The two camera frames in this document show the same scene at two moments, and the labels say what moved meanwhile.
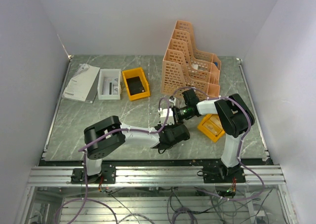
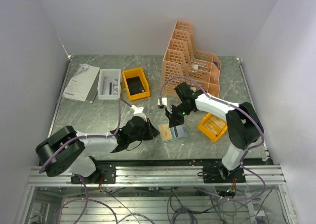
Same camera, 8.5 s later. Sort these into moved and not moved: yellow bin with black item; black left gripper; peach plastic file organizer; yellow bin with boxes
Moved: black left gripper
Not moved: peach plastic file organizer; yellow bin with black item; yellow bin with boxes
